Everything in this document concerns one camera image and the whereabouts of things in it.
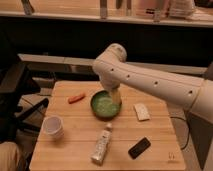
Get green ceramic bowl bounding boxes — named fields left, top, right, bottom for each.
left=90, top=90, right=121, bottom=120

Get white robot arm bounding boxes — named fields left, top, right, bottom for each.
left=92, top=43, right=213, bottom=124

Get white sponge pad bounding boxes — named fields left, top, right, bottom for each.
left=134, top=103, right=150, bottom=121

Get white squeeze tube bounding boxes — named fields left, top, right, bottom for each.
left=91, top=123, right=112, bottom=165

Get black phone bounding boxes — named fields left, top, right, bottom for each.
left=128, top=137, right=151, bottom=159

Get white paper cup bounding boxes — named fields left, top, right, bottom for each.
left=42, top=116, right=63, bottom=139

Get grey cabinet at right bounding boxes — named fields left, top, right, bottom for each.
left=186, top=63, right=213, bottom=170

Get black office chair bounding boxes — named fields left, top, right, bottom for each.
left=0, top=62, right=49, bottom=142

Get black cable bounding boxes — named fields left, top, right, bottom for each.
left=172, top=116, right=191, bottom=151

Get grey metal rail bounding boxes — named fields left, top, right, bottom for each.
left=20, top=54, right=206, bottom=75

